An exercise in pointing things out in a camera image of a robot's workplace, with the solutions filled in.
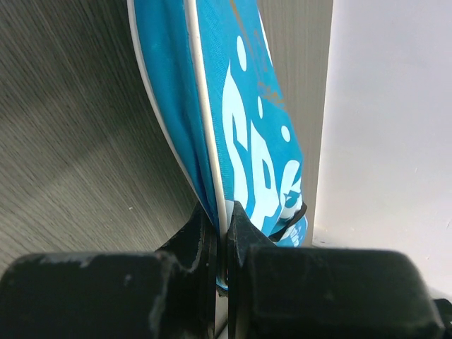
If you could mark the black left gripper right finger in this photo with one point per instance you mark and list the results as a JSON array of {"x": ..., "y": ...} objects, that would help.
[{"x": 283, "y": 292}]

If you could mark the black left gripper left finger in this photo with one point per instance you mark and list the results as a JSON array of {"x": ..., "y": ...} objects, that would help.
[{"x": 167, "y": 293}]

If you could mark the blue sport racket bag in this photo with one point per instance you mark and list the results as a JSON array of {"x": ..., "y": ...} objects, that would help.
[{"x": 209, "y": 76}]

